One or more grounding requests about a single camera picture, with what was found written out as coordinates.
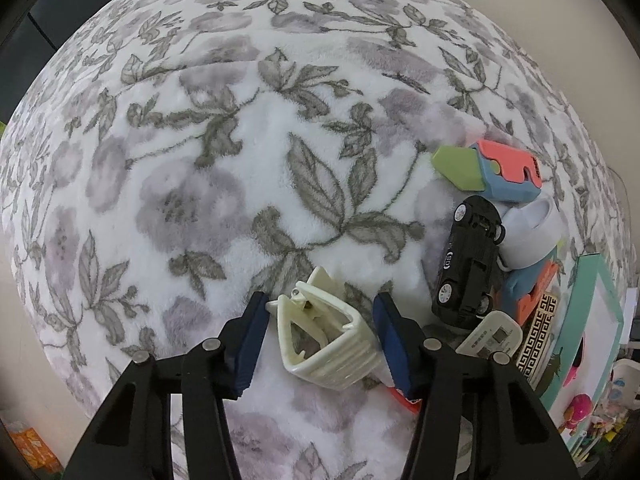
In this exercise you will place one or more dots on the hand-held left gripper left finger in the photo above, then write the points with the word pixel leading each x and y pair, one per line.
pixel 250 342

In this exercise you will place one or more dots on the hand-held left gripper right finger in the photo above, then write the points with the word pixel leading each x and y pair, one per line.
pixel 395 345

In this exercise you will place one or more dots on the cream hair claw clip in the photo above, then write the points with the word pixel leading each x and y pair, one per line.
pixel 340 355

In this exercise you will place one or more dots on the red white tube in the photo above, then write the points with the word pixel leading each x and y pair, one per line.
pixel 405 402

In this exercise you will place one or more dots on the black toy car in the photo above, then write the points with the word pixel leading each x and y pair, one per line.
pixel 465 265

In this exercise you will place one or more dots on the black gold patterned strip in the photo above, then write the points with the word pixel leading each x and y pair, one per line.
pixel 537 335

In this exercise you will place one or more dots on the teal rimmed cardboard box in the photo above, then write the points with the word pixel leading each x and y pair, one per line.
pixel 600 320

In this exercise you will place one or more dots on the white thermometer device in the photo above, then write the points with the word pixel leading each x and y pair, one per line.
pixel 490 336

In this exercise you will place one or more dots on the orange blue toy knife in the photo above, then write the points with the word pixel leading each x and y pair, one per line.
pixel 525 285

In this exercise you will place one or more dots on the white tape roll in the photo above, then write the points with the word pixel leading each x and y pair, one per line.
pixel 530 245

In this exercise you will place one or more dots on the floral fleece blanket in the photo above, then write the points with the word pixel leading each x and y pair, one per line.
pixel 200 160

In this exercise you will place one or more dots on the pink haired doll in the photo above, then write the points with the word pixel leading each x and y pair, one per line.
pixel 580 407

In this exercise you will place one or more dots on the salmon blue toy knife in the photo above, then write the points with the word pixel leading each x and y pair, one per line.
pixel 505 175

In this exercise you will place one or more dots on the white shelf unit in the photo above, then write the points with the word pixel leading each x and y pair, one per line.
pixel 620 375

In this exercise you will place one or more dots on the orange carton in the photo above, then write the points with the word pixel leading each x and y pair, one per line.
pixel 35 447

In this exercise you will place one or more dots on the dark cabinet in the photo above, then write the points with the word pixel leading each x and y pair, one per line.
pixel 65 0

